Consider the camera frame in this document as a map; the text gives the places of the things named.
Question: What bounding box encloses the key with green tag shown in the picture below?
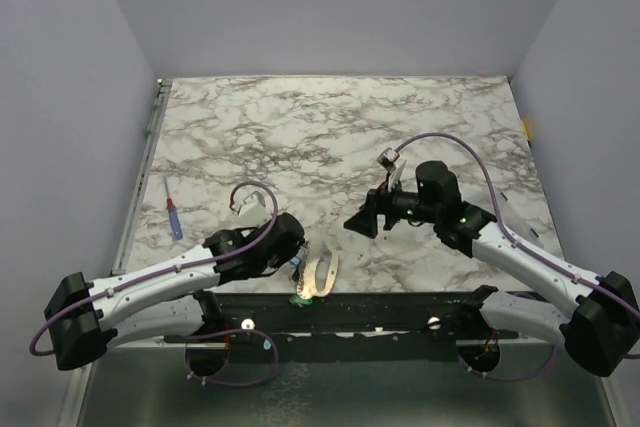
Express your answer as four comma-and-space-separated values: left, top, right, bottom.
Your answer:
289, 296, 313, 307

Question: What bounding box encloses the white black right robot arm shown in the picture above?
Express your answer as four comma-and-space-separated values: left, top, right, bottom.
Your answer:
344, 161, 639, 377

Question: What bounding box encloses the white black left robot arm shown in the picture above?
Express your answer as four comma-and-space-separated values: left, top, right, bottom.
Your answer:
44, 213, 305, 371

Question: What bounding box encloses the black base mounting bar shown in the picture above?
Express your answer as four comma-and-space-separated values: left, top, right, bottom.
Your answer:
189, 292, 492, 363

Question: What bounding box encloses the clear plastic box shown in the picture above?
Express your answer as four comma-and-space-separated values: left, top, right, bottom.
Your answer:
497, 191, 540, 243

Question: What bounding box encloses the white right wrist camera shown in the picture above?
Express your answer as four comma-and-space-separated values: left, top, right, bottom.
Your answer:
377, 147, 406, 192

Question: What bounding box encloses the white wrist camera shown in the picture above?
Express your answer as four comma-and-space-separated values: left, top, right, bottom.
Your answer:
377, 147, 406, 192
236, 191, 271, 227

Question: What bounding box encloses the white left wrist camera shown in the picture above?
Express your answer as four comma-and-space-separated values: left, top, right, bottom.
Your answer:
236, 191, 271, 227

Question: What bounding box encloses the blue handled screwdriver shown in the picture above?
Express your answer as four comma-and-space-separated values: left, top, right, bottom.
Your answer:
163, 177, 183, 240

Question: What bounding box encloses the front aluminium frame rail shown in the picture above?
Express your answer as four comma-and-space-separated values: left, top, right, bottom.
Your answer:
82, 299, 609, 348

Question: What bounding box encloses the aluminium table edge rail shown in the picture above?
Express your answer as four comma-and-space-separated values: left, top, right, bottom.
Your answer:
110, 78, 173, 276

